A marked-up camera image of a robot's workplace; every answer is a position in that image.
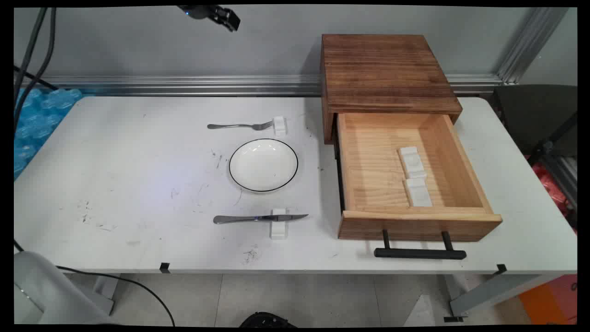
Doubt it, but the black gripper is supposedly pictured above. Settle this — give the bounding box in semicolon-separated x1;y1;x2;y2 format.
177;5;241;32

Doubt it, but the silver metal table knife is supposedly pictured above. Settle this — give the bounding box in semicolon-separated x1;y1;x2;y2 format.
213;213;309;225

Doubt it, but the silver metal fork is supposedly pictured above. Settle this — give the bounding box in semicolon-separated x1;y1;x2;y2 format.
207;121;274;131

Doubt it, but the white plate with black rim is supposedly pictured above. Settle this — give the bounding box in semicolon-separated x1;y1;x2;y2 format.
229;138;299;193

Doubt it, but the dark wooden cabinet box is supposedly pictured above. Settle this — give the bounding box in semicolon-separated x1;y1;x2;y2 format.
320;34;463;145

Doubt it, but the light wooden drawer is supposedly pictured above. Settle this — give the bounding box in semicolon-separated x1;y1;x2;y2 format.
336;112;503;242

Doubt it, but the blue bubble wrap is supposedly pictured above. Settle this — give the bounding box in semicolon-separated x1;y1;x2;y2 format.
14;88;84;180

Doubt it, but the white knife rest block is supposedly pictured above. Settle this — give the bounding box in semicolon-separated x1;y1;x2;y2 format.
270;208;290;240

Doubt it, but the white cutlery rest block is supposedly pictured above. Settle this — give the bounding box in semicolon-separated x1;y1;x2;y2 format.
403;178;433;208
398;146;428;179

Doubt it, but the grey table leg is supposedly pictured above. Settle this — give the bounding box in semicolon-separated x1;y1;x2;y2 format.
92;273;122;316
444;274;559;322

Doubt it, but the black round floor object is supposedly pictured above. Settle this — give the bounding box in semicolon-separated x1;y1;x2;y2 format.
239;312;298;328

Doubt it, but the dark grey chair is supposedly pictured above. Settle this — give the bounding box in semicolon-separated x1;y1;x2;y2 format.
492;84;578;158

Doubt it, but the red plastic bag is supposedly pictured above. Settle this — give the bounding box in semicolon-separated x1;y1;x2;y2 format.
528;157;578;231

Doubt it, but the orange box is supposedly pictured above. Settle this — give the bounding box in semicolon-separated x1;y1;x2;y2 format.
519;274;578;325

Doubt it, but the aluminium profile rail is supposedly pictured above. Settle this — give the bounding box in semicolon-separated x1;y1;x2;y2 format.
14;74;504;97

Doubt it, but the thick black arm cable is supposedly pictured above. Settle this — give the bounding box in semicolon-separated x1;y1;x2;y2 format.
14;7;48;107
14;7;57;132

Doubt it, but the thin black cable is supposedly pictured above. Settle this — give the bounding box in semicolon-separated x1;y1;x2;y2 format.
14;65;59;91

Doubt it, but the black floor cable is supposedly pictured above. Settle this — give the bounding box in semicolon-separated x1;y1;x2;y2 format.
14;240;176;326

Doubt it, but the black drawer handle bar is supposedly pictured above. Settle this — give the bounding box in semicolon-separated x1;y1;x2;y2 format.
374;229;467;260

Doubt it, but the aluminium profile post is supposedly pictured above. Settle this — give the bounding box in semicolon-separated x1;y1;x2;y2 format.
496;7;570;85

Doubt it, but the aluminium frame bar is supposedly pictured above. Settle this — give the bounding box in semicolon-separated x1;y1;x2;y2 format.
542;154;578;210

